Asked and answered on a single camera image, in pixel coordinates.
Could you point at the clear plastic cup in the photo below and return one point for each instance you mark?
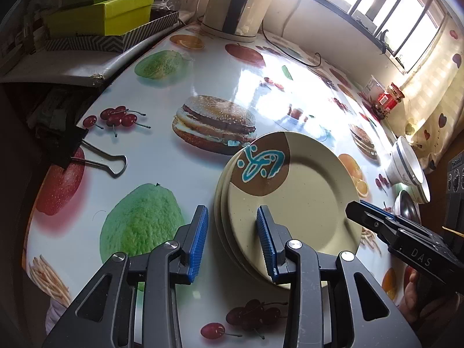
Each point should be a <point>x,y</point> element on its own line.
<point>372,90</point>

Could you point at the white blue-striped bowl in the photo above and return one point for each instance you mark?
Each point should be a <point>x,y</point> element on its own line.
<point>420,194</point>
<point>403,165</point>

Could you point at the white electric kettle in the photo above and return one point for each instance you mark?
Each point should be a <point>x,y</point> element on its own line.
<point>237,20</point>

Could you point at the window with bars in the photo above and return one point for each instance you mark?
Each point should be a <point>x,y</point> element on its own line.
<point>412,24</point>

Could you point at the black hook on windowsill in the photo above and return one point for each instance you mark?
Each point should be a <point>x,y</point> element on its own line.
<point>384,41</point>

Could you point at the zigzag patterned tray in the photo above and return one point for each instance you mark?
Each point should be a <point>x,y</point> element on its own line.
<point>163,19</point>

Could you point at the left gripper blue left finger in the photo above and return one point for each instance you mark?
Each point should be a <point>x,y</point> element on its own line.
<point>172,263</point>

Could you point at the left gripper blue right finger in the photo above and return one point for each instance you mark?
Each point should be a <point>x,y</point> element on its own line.
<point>290,261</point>

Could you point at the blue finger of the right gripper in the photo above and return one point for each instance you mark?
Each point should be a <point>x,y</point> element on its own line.
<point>373,215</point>

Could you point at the person's right hand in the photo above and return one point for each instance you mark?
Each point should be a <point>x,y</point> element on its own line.
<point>427,308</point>

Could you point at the black binder clip left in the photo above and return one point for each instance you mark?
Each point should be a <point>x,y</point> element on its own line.
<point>70,146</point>

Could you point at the stainless steel bowl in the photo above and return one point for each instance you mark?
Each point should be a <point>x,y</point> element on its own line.
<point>405,207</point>

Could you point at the heart patterned curtain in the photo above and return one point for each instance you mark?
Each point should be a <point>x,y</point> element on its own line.
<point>433,113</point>

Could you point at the red chili sauce jar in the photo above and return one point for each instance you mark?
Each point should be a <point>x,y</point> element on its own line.
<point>387,100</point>

